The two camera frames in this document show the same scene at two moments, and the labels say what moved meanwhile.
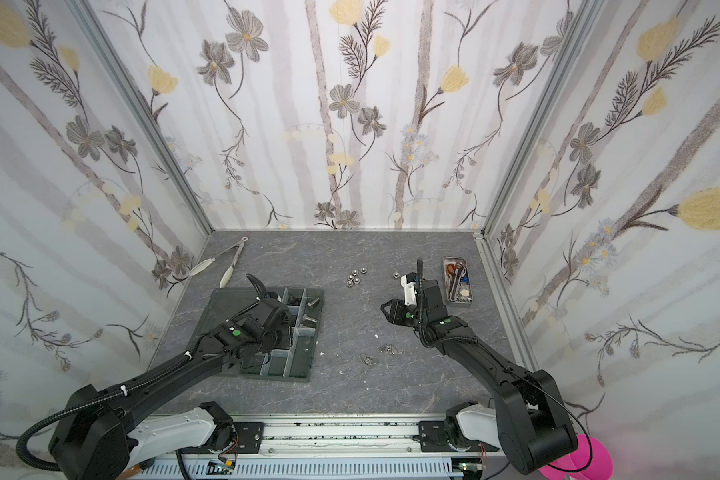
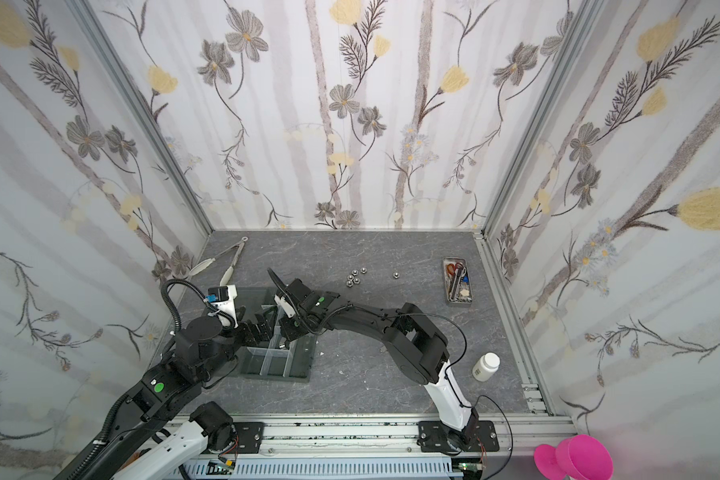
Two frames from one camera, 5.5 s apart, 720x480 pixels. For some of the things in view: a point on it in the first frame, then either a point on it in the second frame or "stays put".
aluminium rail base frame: (317, 450) stays put
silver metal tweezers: (229, 270) stays put
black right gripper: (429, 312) -> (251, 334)
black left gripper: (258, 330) -> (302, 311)
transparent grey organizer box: (294, 362) stays put
